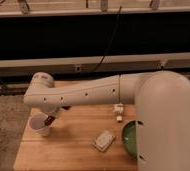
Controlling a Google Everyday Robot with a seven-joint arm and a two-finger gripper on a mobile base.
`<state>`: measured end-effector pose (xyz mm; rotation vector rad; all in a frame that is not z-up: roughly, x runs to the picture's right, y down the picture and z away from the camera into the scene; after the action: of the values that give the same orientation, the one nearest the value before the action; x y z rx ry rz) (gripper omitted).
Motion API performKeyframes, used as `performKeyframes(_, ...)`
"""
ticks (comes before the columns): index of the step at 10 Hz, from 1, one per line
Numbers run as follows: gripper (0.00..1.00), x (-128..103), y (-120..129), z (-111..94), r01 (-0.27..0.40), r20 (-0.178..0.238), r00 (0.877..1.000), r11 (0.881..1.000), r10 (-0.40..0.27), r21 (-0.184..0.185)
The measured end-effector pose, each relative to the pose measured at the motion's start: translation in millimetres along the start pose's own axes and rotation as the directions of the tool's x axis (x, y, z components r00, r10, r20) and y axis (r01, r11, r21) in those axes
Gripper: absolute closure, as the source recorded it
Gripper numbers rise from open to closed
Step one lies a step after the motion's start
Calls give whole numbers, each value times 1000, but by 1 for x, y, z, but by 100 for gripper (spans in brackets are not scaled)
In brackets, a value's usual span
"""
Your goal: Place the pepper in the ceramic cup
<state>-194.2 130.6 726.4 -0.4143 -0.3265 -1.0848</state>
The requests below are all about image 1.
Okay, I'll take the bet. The red pepper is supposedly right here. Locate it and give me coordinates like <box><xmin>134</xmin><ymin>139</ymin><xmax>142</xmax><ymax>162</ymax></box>
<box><xmin>44</xmin><ymin>116</ymin><xmax>54</xmax><ymax>126</ymax></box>

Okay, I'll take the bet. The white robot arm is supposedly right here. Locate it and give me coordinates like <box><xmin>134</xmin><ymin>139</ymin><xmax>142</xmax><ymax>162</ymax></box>
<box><xmin>24</xmin><ymin>71</ymin><xmax>190</xmax><ymax>171</ymax></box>

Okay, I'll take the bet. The white ceramic cup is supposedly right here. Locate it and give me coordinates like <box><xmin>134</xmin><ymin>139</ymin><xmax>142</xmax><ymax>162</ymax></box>
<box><xmin>28</xmin><ymin>113</ymin><xmax>51</xmax><ymax>137</ymax></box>

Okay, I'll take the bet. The white rectangular sponge block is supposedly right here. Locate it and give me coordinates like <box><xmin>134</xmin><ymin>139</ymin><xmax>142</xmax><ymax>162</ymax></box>
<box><xmin>93</xmin><ymin>130</ymin><xmax>115</xmax><ymax>152</ymax></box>

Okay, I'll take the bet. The green bowl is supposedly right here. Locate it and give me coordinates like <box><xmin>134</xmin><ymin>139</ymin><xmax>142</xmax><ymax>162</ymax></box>
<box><xmin>122</xmin><ymin>121</ymin><xmax>137</xmax><ymax>158</ymax></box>

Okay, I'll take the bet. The metal shelf rail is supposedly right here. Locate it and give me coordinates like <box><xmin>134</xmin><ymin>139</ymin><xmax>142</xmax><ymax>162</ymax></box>
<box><xmin>0</xmin><ymin>52</ymin><xmax>190</xmax><ymax>77</ymax></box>

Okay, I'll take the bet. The black hanging cable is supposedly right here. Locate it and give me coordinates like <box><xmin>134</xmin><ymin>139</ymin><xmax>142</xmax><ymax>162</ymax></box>
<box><xmin>89</xmin><ymin>5</ymin><xmax>123</xmax><ymax>73</ymax></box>

